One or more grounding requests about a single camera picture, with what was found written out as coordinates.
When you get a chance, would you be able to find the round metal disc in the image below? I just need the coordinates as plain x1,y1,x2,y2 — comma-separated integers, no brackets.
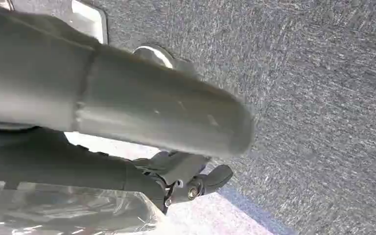
132,45,203,80

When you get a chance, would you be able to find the white flat board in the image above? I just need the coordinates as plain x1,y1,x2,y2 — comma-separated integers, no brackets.
64,131,278,235

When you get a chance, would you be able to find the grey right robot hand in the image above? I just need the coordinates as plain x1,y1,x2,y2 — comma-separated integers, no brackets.
0,1,256,215

